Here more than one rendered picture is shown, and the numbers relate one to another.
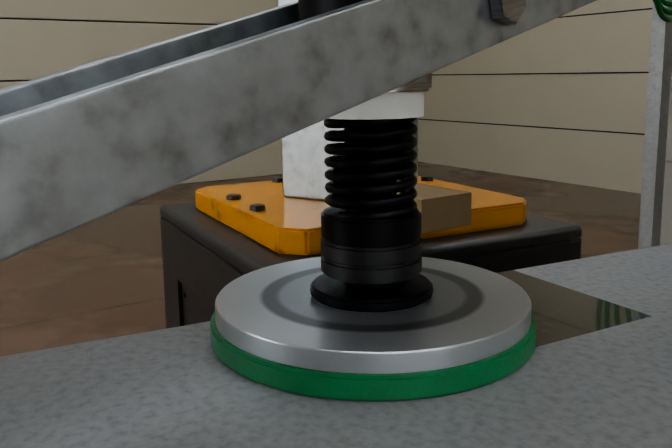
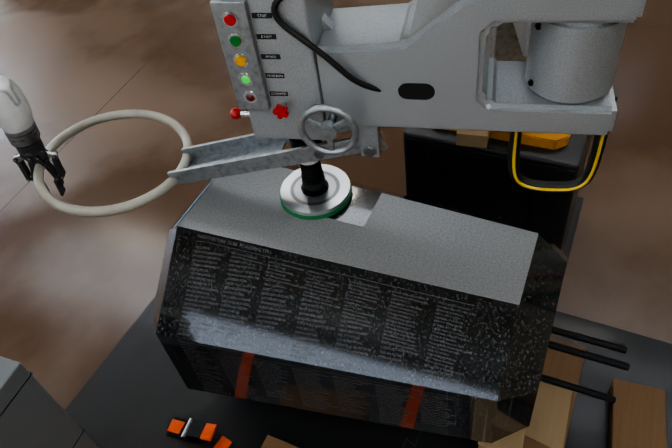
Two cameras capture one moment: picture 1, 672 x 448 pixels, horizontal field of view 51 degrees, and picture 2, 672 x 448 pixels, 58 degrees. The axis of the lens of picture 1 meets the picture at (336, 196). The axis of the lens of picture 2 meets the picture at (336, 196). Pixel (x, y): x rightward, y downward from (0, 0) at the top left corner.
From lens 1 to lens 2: 162 cm
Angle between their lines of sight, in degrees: 61
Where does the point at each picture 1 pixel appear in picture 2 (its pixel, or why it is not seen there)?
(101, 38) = not seen: outside the picture
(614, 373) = (322, 231)
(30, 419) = (250, 183)
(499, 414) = (293, 225)
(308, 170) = not seen: hidden behind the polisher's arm
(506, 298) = (328, 205)
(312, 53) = (268, 159)
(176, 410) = (265, 194)
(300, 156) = not seen: hidden behind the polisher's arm
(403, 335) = (295, 203)
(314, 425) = (273, 209)
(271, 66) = (260, 160)
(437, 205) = (465, 137)
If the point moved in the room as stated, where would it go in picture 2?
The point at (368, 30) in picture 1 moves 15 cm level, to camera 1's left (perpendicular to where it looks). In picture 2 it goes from (280, 156) to (252, 132)
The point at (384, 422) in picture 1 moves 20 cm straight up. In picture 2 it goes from (280, 215) to (267, 165)
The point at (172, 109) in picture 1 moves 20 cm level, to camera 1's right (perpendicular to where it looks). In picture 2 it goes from (244, 164) to (282, 200)
